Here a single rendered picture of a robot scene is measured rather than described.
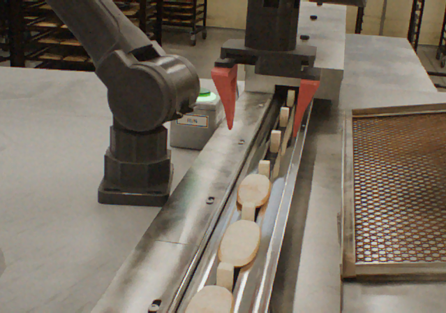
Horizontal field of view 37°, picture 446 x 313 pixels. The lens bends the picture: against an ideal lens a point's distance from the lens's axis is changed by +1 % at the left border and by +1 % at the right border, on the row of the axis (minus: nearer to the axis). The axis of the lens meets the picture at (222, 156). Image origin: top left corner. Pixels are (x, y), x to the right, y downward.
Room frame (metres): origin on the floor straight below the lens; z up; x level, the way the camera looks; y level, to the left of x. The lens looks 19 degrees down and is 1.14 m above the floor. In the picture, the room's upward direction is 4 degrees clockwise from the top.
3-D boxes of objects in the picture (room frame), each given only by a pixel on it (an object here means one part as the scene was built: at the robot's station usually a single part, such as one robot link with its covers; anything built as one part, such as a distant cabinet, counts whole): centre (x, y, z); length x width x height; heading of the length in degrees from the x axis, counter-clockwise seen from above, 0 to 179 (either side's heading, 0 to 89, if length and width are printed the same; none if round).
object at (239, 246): (0.58, -0.02, 0.86); 0.10 x 0.04 x 0.01; 171
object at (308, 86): (0.73, -0.07, 0.97); 0.07 x 0.07 x 0.09; 81
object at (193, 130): (0.99, 0.04, 0.84); 0.08 x 0.08 x 0.11; 81
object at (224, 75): (0.73, -0.02, 0.97); 0.07 x 0.07 x 0.09; 81
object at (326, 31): (1.79, -0.22, 0.89); 1.25 x 0.18 x 0.09; 171
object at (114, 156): (0.79, 0.11, 0.86); 0.12 x 0.09 x 0.08; 2
